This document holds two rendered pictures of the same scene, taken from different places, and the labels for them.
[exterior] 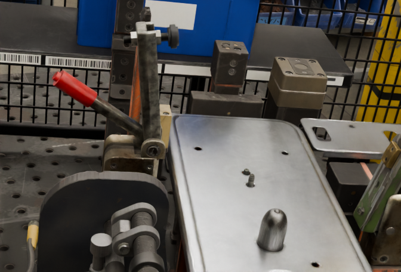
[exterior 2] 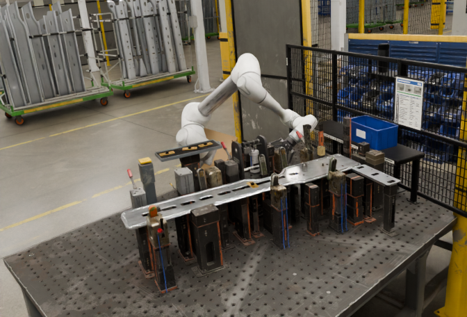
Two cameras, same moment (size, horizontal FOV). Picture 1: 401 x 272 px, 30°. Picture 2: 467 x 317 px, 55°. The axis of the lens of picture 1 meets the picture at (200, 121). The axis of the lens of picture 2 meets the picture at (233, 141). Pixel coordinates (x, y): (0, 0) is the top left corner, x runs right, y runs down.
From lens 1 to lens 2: 2.40 m
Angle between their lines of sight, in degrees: 71
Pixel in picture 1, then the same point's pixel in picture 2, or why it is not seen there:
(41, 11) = not seen: hidden behind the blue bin
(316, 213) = (322, 172)
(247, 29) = (375, 141)
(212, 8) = (368, 133)
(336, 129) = (366, 168)
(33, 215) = not seen: hidden behind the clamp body
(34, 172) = not seen: hidden behind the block
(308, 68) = (375, 153)
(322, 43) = (411, 155)
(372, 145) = (365, 172)
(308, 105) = (371, 163)
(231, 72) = (361, 149)
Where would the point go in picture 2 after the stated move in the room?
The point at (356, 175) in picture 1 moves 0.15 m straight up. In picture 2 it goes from (351, 176) to (352, 151)
